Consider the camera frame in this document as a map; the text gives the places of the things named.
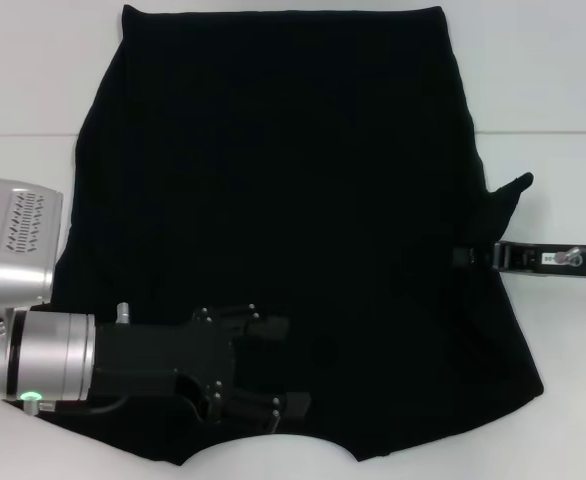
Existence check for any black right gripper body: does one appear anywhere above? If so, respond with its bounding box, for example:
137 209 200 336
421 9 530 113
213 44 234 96
491 241 586 277

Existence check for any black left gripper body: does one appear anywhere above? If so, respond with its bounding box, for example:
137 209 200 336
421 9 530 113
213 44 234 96
92 303 260 422

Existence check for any black shirt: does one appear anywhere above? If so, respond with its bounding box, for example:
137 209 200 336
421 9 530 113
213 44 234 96
2 3 545 454

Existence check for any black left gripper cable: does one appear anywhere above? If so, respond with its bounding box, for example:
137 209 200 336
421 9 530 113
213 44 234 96
21 392 130 417

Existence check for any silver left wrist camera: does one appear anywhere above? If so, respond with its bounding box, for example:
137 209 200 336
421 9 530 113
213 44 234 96
0 178 66 307

